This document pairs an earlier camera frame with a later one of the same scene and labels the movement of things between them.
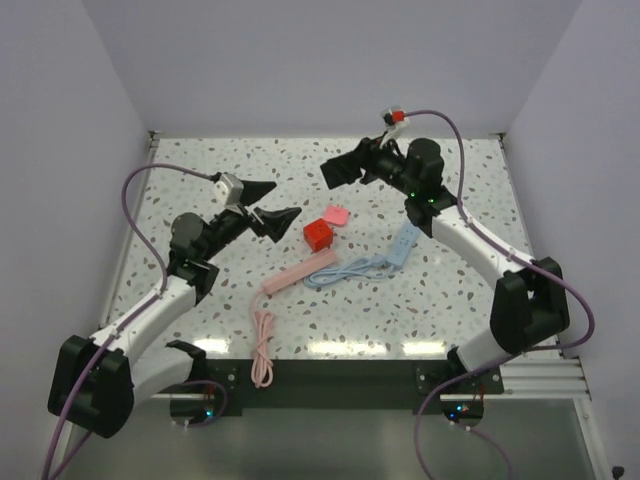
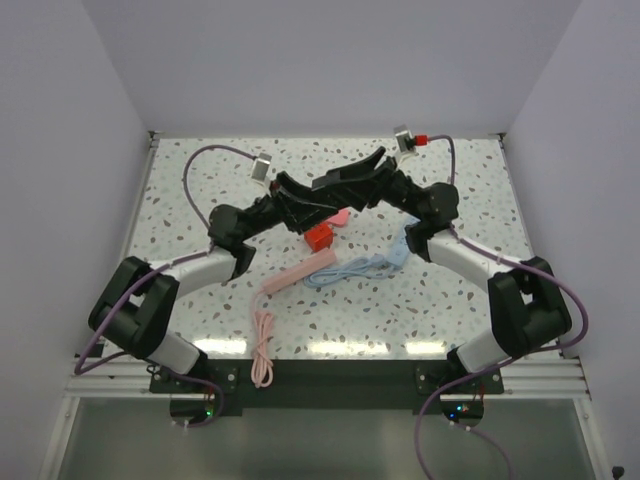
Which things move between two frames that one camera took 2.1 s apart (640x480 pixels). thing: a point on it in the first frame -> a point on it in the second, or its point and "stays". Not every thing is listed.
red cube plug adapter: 318,235 stays
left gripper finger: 276,223 -> 306,215
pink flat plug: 336,214 stays
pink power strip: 317,260 stays
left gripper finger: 253,190 -> 298,193
